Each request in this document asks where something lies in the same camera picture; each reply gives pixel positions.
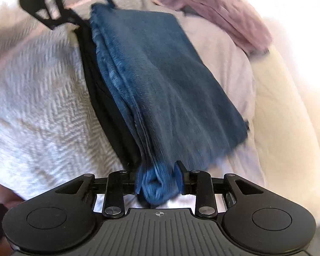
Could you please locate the pink crumpled garment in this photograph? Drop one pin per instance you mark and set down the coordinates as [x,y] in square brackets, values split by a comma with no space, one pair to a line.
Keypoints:
[216,8]

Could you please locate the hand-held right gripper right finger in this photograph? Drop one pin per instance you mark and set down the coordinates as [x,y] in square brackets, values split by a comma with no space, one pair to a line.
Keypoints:
[179,178]

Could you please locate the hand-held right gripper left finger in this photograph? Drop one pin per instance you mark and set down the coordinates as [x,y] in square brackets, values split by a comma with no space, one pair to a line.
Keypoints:
[139,182]

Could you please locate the white pillow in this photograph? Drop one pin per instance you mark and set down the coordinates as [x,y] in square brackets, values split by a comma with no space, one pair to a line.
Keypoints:
[296,112]

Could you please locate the blue denim jeans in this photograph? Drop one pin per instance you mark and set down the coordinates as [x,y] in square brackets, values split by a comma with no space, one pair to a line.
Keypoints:
[162,85]

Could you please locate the black folded cloth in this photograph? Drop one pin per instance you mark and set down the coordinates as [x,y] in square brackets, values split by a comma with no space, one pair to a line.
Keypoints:
[101,98]

